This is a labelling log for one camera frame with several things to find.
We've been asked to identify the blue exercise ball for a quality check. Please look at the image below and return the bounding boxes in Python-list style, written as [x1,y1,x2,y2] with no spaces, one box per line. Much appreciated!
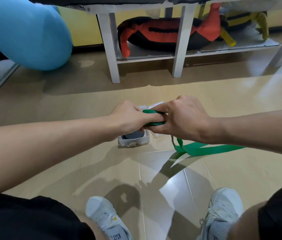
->
[0,0,73,71]

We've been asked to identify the green resistance band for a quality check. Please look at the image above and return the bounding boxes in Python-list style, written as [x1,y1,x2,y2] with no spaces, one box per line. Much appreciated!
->
[142,109,246,157]

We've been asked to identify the person's leg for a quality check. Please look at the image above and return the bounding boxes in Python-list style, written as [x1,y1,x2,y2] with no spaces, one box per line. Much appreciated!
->
[75,211,107,240]
[227,200,269,240]

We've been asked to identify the white wooden bench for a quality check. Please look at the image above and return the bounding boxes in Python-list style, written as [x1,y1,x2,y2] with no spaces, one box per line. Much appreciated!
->
[56,0,282,84]

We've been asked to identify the person's right forearm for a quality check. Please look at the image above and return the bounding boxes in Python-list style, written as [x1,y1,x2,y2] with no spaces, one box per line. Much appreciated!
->
[207,108,282,159]

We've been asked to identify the yellow and black sandbag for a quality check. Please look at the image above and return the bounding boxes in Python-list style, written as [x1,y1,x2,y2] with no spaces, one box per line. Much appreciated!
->
[219,8,270,48]

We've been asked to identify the white left sneaker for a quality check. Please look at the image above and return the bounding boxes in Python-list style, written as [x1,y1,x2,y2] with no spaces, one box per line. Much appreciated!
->
[85,196,134,240]

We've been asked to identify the black shorts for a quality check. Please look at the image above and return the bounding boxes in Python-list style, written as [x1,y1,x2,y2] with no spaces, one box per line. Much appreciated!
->
[0,180,282,240]

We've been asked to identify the dark grey rolled band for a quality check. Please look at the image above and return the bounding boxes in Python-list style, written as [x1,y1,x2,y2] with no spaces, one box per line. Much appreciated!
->
[122,130,145,140]

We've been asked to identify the person's right hand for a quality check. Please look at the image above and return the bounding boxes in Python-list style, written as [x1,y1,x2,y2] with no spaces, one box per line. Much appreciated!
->
[146,95,217,144]

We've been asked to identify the person's left leg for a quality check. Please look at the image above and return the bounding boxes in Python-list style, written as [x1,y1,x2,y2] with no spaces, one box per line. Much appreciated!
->
[75,211,107,240]

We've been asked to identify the white right sneaker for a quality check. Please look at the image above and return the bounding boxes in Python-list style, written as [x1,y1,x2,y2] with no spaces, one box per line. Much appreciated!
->
[196,187,244,240]

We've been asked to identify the white sneaker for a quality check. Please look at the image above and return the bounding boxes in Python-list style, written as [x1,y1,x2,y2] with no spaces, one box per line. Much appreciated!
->
[196,187,244,240]
[85,196,134,240]

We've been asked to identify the person's left hand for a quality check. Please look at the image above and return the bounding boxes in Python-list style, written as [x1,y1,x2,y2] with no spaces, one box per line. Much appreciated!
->
[108,100,166,140]

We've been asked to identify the person's left forearm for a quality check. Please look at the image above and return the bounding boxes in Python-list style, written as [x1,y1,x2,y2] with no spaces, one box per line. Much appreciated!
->
[0,114,117,201]

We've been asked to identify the orange and black sandbag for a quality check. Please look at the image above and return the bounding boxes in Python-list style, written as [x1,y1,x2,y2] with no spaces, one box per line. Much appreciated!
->
[117,2,222,59]

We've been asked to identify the person's right leg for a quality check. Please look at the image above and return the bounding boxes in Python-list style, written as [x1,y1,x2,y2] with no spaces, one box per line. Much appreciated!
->
[227,200,269,240]

